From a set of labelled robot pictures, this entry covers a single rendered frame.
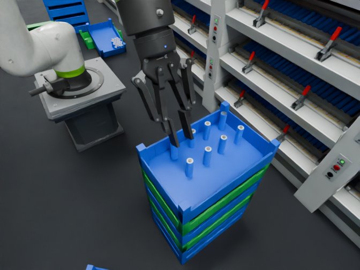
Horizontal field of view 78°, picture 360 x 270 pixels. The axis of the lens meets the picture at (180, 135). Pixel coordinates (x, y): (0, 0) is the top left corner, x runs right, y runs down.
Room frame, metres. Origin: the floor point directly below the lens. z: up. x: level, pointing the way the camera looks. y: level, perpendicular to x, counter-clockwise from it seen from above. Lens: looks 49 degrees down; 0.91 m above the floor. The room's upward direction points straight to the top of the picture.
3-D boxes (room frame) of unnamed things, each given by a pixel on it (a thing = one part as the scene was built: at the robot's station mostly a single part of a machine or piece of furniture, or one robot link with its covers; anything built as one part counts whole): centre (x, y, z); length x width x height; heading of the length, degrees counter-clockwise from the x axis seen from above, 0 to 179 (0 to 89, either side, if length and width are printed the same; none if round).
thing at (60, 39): (0.85, 0.48, 0.46); 0.16 x 0.13 x 0.19; 146
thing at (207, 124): (0.43, -0.08, 0.44); 0.02 x 0.02 x 0.06
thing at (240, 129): (0.42, -0.17, 0.44); 0.02 x 0.02 x 0.06
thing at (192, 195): (0.35, -0.07, 0.44); 0.30 x 0.20 x 0.08; 125
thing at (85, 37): (1.89, 0.67, 0.04); 0.30 x 0.20 x 0.08; 121
